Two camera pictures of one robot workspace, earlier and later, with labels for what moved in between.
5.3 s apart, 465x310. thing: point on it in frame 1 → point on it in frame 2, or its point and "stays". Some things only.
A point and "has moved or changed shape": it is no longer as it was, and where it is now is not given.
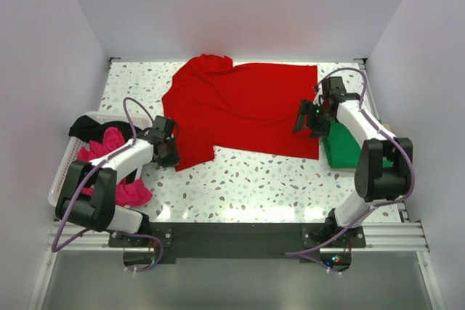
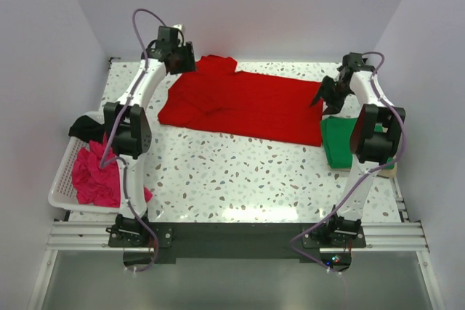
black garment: x=89 y=129 stays
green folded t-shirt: x=341 y=149 stays
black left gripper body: x=171 y=147 → x=184 y=59
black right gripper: x=317 y=131 → x=335 y=106
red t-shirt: x=250 y=108 has moved or changed shape
